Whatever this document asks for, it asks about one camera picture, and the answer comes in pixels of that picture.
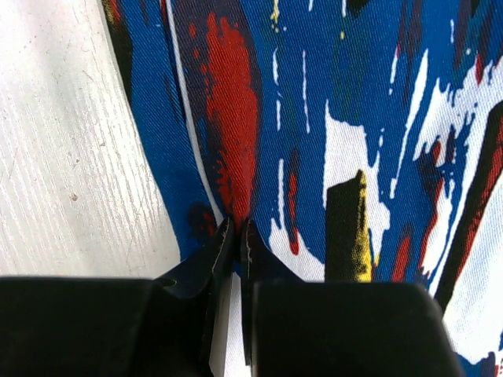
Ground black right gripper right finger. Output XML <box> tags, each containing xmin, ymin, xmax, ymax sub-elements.
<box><xmin>240</xmin><ymin>221</ymin><xmax>463</xmax><ymax>376</ymax></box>

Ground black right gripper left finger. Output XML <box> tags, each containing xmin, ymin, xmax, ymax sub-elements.
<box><xmin>1</xmin><ymin>219</ymin><xmax>235</xmax><ymax>376</ymax></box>

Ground blue patterned trousers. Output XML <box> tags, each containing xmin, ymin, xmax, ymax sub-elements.
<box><xmin>102</xmin><ymin>1</ymin><xmax>502</xmax><ymax>376</ymax></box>

